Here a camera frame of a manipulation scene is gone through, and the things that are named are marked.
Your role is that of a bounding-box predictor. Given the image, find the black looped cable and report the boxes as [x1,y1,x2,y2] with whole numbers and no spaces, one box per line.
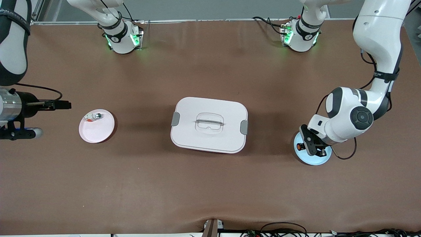
[260,222,308,237]

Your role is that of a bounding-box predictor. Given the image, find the brown camera mount bracket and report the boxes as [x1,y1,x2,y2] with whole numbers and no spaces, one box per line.
[202,219,225,237]

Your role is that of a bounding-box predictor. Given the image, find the tangled cable bundle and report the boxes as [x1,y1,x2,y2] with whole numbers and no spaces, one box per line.
[240,228,421,237]

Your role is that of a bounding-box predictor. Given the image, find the light blue round plate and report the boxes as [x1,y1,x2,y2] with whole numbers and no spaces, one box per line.
[293,130,333,166]

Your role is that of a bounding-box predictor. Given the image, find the black arm base cables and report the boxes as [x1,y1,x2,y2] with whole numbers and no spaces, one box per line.
[252,16,298,35]

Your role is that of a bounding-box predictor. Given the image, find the silver table edge rail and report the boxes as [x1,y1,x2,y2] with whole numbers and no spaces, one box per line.
[31,18,359,26]

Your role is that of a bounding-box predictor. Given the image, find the pink round plate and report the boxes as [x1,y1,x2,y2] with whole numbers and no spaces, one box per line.
[79,109,115,144]

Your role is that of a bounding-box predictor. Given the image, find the white lidded storage box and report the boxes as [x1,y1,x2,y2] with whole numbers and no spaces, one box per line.
[170,97,249,154]

